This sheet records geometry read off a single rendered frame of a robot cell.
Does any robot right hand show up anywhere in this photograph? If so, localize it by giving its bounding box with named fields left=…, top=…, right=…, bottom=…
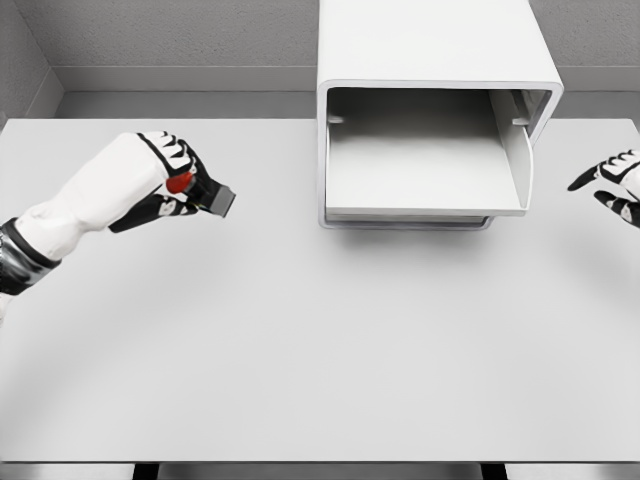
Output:
left=567, top=149, right=640, bottom=223

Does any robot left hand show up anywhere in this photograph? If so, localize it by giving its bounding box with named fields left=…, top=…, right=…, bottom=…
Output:
left=73, top=130, right=215, bottom=234

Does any red and grey load switch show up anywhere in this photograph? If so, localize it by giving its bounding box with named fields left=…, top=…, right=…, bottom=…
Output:
left=165, top=171, right=237, bottom=220

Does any white cabinet drawer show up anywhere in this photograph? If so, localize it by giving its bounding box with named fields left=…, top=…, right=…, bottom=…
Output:
left=323, top=88, right=534, bottom=219

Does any white tabletop storage cabinet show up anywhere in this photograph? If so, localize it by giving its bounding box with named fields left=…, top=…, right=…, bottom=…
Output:
left=316, top=0, right=565, bottom=232

